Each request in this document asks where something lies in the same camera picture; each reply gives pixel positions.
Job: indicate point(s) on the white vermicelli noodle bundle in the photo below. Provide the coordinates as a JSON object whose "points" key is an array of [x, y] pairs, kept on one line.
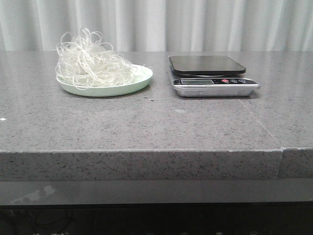
{"points": [[86, 61]]}

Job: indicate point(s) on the light green round plate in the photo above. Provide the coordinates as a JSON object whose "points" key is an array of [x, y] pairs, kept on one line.
{"points": [[142, 77]]}

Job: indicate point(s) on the black silver kitchen scale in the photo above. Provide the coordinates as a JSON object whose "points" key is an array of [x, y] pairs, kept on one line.
{"points": [[209, 76]]}

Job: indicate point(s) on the white pleated curtain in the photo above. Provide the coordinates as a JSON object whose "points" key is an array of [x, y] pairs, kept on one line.
{"points": [[161, 25]]}

